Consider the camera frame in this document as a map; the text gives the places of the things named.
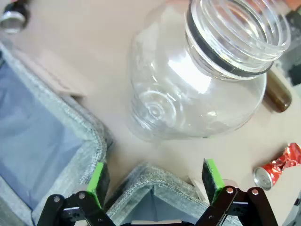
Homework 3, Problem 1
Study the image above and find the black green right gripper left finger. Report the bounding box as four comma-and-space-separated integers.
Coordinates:
37, 161, 118, 226

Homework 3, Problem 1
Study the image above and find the crushed red soda can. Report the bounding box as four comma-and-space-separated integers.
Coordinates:
253, 142, 301, 191

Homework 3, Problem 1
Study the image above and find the brown glass bottle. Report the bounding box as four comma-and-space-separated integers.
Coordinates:
262, 65, 293, 113

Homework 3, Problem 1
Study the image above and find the grey fabric basket labelled Can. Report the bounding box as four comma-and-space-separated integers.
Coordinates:
103, 162, 210, 226

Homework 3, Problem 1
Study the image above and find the clear plastic wide-mouth jar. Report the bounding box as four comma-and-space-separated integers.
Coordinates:
127, 0, 292, 142

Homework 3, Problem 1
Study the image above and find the grey fabric basket labelled Plastic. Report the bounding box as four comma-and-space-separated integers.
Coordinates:
0, 42, 115, 226

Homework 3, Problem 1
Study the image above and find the black can with silver top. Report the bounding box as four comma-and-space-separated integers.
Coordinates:
0, 0, 31, 35

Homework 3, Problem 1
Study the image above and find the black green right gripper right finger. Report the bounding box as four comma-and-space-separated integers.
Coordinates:
195, 159, 279, 226

